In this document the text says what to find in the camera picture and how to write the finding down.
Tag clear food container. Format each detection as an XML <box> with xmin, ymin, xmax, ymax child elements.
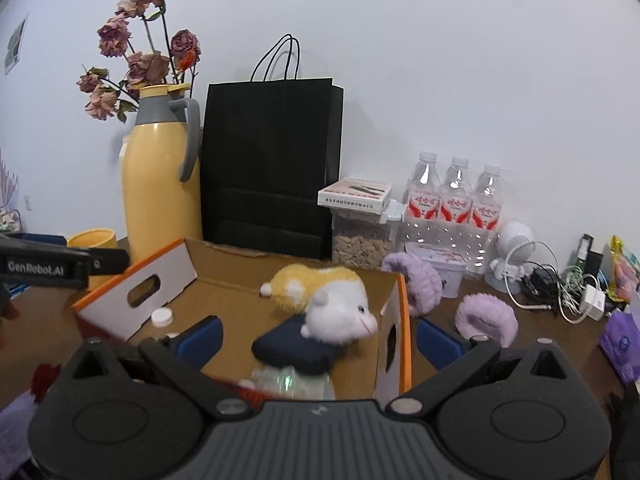
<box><xmin>330</xmin><ymin>200</ymin><xmax>406</xmax><ymax>272</ymax></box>

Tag navy glasses case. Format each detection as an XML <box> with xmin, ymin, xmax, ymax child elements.
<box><xmin>251</xmin><ymin>315</ymin><xmax>346</xmax><ymax>377</ymax></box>

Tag white desk fan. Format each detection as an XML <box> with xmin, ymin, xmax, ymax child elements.
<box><xmin>487</xmin><ymin>221</ymin><xmax>556</xmax><ymax>291</ymax></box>

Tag purple fluffy headband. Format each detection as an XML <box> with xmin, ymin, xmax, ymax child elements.
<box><xmin>381</xmin><ymin>251</ymin><xmax>443</xmax><ymax>318</ymax></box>
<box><xmin>455</xmin><ymin>294</ymin><xmax>518</xmax><ymax>350</ymax></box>

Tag yellow thermos jug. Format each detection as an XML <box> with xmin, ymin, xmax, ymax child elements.
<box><xmin>121</xmin><ymin>84</ymin><xmax>202</xmax><ymax>266</ymax></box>

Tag black paper bag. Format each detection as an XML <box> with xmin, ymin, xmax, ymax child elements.
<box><xmin>200</xmin><ymin>34</ymin><xmax>346</xmax><ymax>261</ymax></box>

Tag white power adapter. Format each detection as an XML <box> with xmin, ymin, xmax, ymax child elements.
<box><xmin>582</xmin><ymin>285</ymin><xmax>607</xmax><ymax>322</ymax></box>

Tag dried rose bouquet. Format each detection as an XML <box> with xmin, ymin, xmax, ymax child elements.
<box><xmin>76</xmin><ymin>0</ymin><xmax>202</xmax><ymax>123</ymax></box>

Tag red artificial rose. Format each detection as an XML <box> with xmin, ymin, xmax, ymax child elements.
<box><xmin>31</xmin><ymin>362</ymin><xmax>63</xmax><ymax>401</ymax></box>

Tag plush hamster toy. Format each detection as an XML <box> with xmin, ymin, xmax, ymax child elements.
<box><xmin>260</xmin><ymin>264</ymin><xmax>379</xmax><ymax>345</ymax></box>

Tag wall poster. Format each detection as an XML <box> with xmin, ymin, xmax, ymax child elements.
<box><xmin>4</xmin><ymin>12</ymin><xmax>30</xmax><ymax>77</ymax></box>

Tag person's left hand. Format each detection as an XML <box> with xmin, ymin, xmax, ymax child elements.
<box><xmin>0</xmin><ymin>284</ymin><xmax>22</xmax><ymax>326</ymax></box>

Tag colourful snack packet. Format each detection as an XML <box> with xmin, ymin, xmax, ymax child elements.
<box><xmin>602</xmin><ymin>235</ymin><xmax>640</xmax><ymax>306</ymax></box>

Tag yellow mug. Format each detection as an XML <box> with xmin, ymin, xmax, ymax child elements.
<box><xmin>66</xmin><ymin>228</ymin><xmax>121</xmax><ymax>288</ymax></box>

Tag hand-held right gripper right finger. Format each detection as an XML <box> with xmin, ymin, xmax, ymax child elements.
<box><xmin>387</xmin><ymin>317</ymin><xmax>568</xmax><ymax>418</ymax></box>

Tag glittery clear plastic bag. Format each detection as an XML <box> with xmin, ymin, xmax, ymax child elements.
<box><xmin>240</xmin><ymin>366</ymin><xmax>337</xmax><ymax>401</ymax></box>

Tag purple tissue packet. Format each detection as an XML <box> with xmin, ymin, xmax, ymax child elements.
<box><xmin>597</xmin><ymin>307</ymin><xmax>640</xmax><ymax>386</ymax></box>

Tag white cable tangle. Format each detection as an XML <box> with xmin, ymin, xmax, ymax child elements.
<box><xmin>502</xmin><ymin>240</ymin><xmax>608</xmax><ymax>323</ymax></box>

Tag purple knitted pouch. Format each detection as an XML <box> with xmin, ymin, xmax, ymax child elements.
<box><xmin>0</xmin><ymin>390</ymin><xmax>41</xmax><ymax>466</ymax></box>

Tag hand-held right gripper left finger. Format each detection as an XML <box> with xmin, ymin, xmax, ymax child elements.
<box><xmin>70</xmin><ymin>316</ymin><xmax>251</xmax><ymax>418</ymax></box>

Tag small white tin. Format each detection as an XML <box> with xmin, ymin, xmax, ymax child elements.
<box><xmin>405</xmin><ymin>242</ymin><xmax>471</xmax><ymax>300</ymax></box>

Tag red cardboard box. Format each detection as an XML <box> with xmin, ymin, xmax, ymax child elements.
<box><xmin>71</xmin><ymin>237</ymin><xmax>413</xmax><ymax>401</ymax></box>

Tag purple wall decoration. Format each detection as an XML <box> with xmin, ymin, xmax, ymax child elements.
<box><xmin>0</xmin><ymin>147</ymin><xmax>21</xmax><ymax>206</ymax></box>

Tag white flat box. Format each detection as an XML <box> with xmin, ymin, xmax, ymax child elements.
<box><xmin>317</xmin><ymin>176</ymin><xmax>393</xmax><ymax>211</ymax></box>

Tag small black bottle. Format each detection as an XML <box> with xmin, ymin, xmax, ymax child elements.
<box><xmin>575</xmin><ymin>232</ymin><xmax>606</xmax><ymax>281</ymax></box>

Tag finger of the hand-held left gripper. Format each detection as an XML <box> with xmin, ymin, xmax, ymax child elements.
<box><xmin>0</xmin><ymin>231</ymin><xmax>71</xmax><ymax>250</ymax></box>
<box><xmin>67</xmin><ymin>247</ymin><xmax>131</xmax><ymax>277</ymax></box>

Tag black charger with cable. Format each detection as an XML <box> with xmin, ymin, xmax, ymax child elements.
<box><xmin>522</xmin><ymin>265</ymin><xmax>561</xmax><ymax>306</ymax></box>

